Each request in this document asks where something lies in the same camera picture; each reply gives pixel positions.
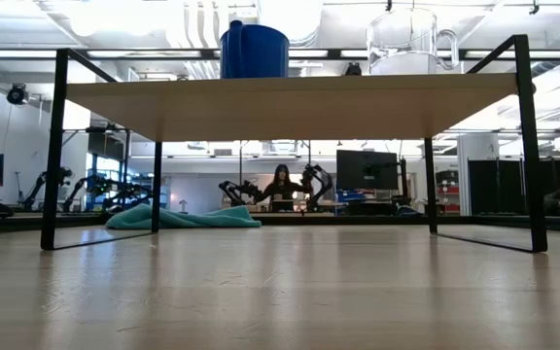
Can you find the rack with red bins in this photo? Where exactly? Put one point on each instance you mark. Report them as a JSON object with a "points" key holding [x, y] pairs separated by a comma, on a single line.
{"points": [[447, 192]]}

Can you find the person at robot station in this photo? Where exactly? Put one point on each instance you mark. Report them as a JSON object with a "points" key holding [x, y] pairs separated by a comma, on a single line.
{"points": [[282, 187]]}

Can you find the clear glass mug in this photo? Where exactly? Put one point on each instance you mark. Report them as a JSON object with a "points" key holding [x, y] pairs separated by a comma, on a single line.
{"points": [[406, 48]]}

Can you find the black background robot arm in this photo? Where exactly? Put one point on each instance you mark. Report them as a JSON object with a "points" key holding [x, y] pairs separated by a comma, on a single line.
{"points": [[234, 190], [320, 182], [42, 187], [110, 192]]}

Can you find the teal cloth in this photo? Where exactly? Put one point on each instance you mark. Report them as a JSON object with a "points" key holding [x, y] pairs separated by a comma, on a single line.
{"points": [[183, 219]]}

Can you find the small black object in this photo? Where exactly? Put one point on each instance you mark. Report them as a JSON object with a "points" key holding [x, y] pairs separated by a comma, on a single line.
{"points": [[353, 69]]}

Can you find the black hanging box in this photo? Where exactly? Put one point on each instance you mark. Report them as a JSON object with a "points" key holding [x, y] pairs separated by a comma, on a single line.
{"points": [[107, 145]]}

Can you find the wooden shelf with black frame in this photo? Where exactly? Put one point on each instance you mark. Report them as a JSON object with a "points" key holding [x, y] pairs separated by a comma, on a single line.
{"points": [[285, 112]]}

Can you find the black table edge rail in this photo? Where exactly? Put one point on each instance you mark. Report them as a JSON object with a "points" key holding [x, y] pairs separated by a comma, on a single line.
{"points": [[17, 222]]}

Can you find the round black wall device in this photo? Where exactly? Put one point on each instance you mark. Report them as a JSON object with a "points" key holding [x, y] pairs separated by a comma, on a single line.
{"points": [[17, 94]]}

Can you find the black partition screen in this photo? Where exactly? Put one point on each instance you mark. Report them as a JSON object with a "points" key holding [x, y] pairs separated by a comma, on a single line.
{"points": [[496, 187]]}

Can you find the dark blue mug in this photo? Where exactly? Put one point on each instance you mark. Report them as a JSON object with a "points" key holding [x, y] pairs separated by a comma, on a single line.
{"points": [[255, 53]]}

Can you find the black computer monitor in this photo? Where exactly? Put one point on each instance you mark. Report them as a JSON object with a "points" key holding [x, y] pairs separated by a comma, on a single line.
{"points": [[367, 170]]}

